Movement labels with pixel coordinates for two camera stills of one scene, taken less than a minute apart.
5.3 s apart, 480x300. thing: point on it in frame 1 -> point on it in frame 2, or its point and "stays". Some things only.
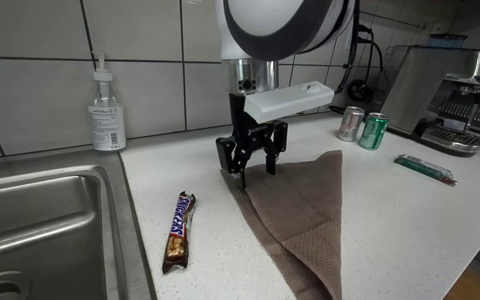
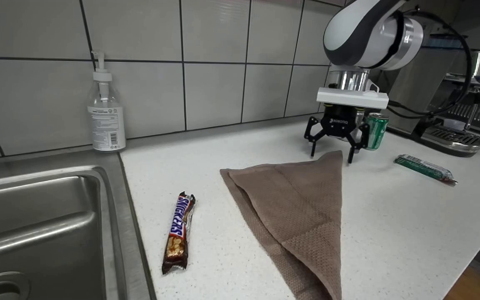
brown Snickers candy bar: [176, 252] stays
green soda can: [372, 130] stays
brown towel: [297, 213] stays
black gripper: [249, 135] -> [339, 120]
